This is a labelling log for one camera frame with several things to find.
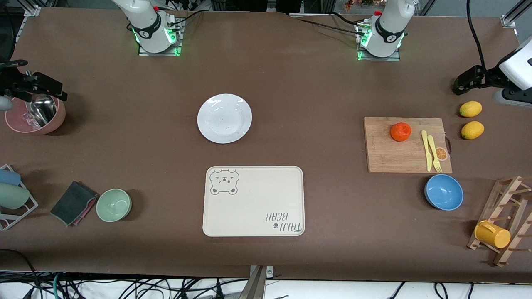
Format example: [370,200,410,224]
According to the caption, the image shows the orange mandarin fruit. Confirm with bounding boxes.
[390,122,412,142]

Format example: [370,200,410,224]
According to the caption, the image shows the white round plate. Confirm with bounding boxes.
[197,93,253,144]

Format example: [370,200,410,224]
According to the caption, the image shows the metal ladle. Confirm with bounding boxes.
[26,71,57,127]

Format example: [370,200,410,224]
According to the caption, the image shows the yellow lemon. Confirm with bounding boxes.
[459,101,483,118]
[461,121,485,140]

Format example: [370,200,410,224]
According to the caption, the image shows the pink bowl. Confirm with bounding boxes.
[5,96,66,135]

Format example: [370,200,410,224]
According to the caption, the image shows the yellow plastic fork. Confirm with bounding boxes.
[427,135,443,173]

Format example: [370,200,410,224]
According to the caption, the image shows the yellow plastic knife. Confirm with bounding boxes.
[421,130,433,172]

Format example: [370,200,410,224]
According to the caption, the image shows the light blue cup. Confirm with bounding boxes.
[0,169,21,186]

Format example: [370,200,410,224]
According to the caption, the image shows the wooden cutting board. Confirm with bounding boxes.
[364,117,453,174]

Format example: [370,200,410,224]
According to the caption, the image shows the blue bowl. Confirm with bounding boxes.
[424,174,464,211]

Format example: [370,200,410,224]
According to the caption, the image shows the pale green cup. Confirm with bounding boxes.
[0,183,30,210]

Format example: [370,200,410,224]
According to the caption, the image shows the dark grey folded cloth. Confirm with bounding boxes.
[50,181,99,227]

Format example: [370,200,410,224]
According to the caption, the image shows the wooden mug rack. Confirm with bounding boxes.
[467,176,532,267]

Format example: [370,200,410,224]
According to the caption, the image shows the pale green bowl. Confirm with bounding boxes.
[96,189,132,223]

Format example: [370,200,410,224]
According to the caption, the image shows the yellow cup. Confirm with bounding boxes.
[474,220,511,249]

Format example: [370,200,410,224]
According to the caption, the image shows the beige bear print tray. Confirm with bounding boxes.
[202,166,305,237]

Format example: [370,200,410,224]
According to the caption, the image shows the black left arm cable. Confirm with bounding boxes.
[466,0,487,70]

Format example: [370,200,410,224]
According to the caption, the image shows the aluminium frame corner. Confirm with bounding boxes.
[501,0,532,28]
[23,0,43,17]

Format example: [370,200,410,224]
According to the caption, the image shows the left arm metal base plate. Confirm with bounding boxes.
[357,21,401,62]

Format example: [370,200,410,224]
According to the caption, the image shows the white wire rack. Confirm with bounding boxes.
[0,164,39,231]

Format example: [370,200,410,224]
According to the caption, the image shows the black base power cable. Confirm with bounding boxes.
[290,15,367,35]

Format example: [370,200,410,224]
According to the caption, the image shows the metal table clamp bracket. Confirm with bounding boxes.
[239,265,274,299]

